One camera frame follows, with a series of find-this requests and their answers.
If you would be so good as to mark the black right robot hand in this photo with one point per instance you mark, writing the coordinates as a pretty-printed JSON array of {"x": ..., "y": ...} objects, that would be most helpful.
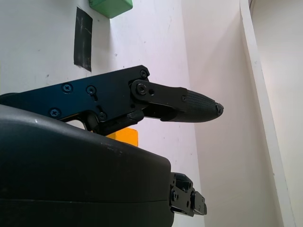
[{"x": 71, "y": 170}]

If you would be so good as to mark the yellow wooden block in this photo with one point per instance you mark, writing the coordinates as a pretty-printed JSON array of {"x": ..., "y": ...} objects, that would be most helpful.
[{"x": 126, "y": 137}]

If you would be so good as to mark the green wooden block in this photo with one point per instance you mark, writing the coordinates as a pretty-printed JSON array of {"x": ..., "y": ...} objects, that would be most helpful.
[{"x": 111, "y": 7}]

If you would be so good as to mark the black tape strip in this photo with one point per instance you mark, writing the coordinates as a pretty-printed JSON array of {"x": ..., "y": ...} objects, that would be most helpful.
[{"x": 82, "y": 40}]

